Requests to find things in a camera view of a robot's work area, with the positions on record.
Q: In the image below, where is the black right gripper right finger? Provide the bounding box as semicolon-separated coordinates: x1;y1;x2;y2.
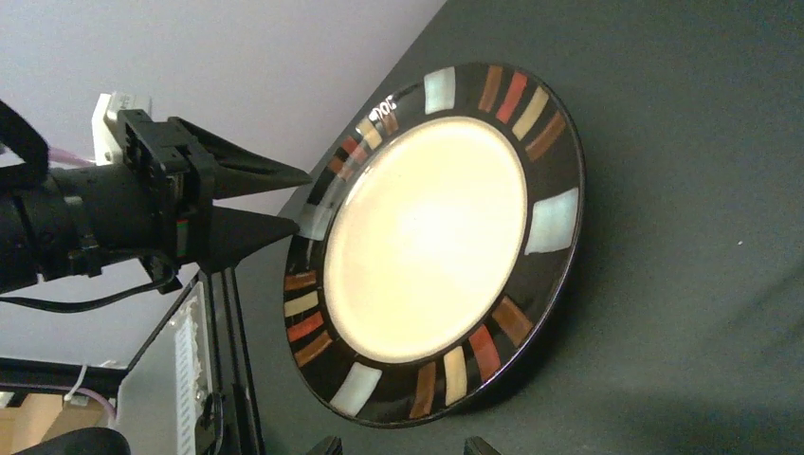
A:
463;436;502;455

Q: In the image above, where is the black striped rim dinner plate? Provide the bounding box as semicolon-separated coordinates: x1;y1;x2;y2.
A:
283;63;585;428

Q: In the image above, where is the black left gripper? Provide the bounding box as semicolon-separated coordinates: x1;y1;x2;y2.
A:
49;109;312;294

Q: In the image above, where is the white led light strip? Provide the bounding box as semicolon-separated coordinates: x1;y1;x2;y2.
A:
174;310;197;455

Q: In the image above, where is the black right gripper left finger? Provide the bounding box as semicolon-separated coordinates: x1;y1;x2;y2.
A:
305;436;343;455

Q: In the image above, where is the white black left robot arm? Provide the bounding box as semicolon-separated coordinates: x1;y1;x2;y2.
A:
1;106;311;294

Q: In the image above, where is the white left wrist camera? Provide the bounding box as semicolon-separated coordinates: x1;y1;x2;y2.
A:
91;91;153;166

